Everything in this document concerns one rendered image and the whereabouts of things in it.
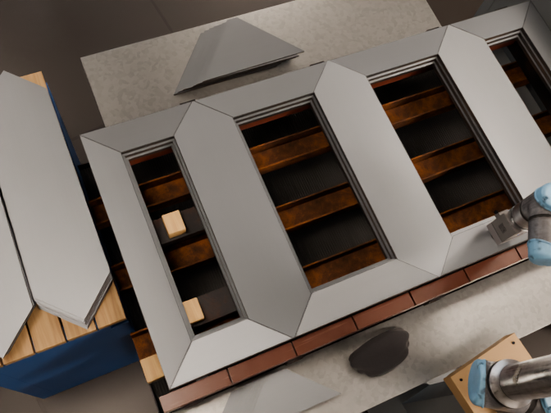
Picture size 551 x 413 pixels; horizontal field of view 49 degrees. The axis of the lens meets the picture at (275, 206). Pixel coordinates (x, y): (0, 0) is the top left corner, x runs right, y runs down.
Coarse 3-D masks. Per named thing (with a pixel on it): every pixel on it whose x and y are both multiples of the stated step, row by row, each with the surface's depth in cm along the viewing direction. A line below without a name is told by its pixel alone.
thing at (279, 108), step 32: (512, 32) 203; (416, 64) 193; (544, 64) 198; (480, 128) 186; (128, 160) 170; (192, 192) 169; (512, 192) 181; (480, 224) 175; (160, 256) 160; (320, 288) 162
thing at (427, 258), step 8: (448, 240) 171; (424, 248) 169; (432, 248) 169; (440, 248) 169; (448, 248) 170; (408, 256) 167; (416, 256) 168; (424, 256) 168; (432, 256) 168; (440, 256) 168; (416, 264) 167; (424, 264) 167; (432, 264) 167; (440, 264) 168
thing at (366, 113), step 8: (360, 104) 183; (368, 104) 184; (376, 104) 184; (336, 112) 181; (344, 112) 182; (352, 112) 182; (360, 112) 182; (368, 112) 183; (376, 112) 183; (384, 112) 183; (328, 120) 180; (336, 120) 180; (344, 120) 181; (352, 120) 181; (360, 120) 181; (368, 120) 182; (376, 120) 182; (336, 128) 179; (344, 128) 180; (352, 128) 180; (360, 128) 180; (336, 136) 178
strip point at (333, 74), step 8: (328, 64) 187; (336, 64) 188; (328, 72) 186; (336, 72) 186; (344, 72) 187; (352, 72) 187; (320, 80) 185; (328, 80) 185; (336, 80) 185; (344, 80) 186; (320, 88) 184
